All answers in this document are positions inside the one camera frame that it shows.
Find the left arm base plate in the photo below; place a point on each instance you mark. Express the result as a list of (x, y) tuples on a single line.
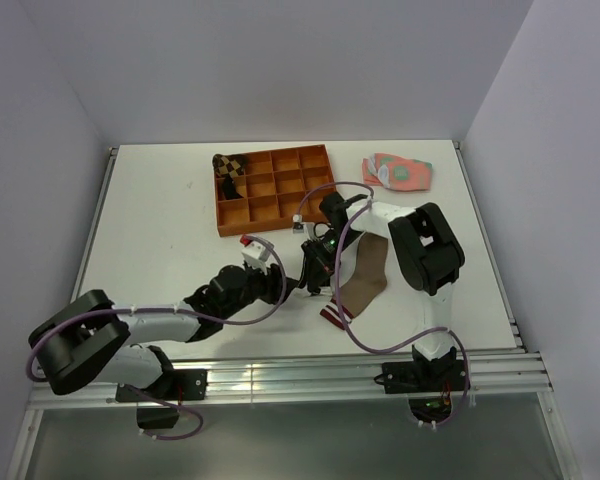
[(175, 386)]

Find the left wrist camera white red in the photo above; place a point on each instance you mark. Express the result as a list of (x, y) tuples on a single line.
[(256, 252)]

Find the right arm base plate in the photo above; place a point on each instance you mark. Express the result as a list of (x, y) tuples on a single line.
[(422, 376)]

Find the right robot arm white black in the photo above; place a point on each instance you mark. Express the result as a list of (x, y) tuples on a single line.
[(429, 256)]

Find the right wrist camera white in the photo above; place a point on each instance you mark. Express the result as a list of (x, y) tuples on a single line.
[(300, 226)]

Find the brown sock striped cuff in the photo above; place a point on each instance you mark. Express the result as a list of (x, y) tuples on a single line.
[(368, 279)]

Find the orange compartment tray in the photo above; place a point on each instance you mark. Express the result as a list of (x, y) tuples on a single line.
[(276, 185)]

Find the pink green dotted sock pair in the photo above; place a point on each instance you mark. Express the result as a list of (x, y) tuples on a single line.
[(397, 173)]

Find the checkered brown rolled sock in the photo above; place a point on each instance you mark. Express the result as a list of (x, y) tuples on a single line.
[(227, 168)]

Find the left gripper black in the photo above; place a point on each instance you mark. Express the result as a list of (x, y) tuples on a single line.
[(273, 282)]

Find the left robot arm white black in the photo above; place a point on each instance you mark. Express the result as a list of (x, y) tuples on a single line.
[(95, 340)]

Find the aluminium rail frame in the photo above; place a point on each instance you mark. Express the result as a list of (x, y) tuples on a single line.
[(350, 378)]

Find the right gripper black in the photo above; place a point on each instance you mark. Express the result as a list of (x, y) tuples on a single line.
[(320, 266)]

